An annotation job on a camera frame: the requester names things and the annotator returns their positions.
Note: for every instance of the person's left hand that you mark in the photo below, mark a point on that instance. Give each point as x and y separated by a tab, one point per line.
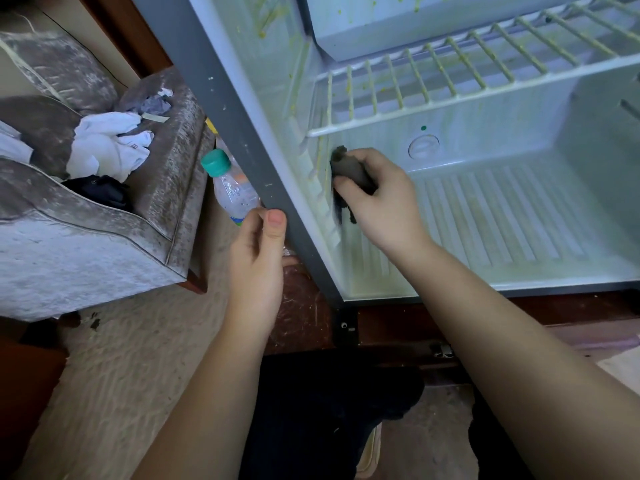
258	275

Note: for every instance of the person's right hand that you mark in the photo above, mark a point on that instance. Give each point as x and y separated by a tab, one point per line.
390	210

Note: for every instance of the dark grey cloth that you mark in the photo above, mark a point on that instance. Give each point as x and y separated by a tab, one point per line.
348	170

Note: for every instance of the green cap water bottle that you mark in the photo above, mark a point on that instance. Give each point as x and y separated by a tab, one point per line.
232	187

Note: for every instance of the grey mini fridge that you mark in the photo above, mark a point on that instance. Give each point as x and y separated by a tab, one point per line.
230	125

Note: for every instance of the orange soda bottle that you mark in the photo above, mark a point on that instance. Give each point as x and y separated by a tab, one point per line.
212	128

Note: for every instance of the person's left forearm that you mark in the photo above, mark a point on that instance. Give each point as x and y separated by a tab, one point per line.
205	415

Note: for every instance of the person's right forearm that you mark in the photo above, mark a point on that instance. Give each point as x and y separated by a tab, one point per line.
530	365

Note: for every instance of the person's dark trousers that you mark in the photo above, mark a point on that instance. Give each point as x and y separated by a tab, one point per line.
320	415

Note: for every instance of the person's left foot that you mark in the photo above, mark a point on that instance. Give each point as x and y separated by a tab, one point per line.
370	450

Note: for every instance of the dark red wooden stand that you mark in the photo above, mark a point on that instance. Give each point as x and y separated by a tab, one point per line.
300	315

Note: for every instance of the black garment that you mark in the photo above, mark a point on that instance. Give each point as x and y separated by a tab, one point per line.
98	192

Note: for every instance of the paper slip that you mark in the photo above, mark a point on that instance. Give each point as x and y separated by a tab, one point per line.
155	118

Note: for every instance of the large white garment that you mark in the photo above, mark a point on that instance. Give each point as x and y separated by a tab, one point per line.
105	155

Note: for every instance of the grey velvet sofa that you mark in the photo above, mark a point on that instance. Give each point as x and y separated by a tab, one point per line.
60	245

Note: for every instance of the grey garment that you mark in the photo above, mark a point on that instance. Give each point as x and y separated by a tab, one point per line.
152	103

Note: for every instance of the small white garment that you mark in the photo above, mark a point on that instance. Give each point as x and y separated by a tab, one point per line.
108	123

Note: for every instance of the grey velvet cushion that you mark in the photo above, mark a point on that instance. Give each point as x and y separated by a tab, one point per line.
60	70

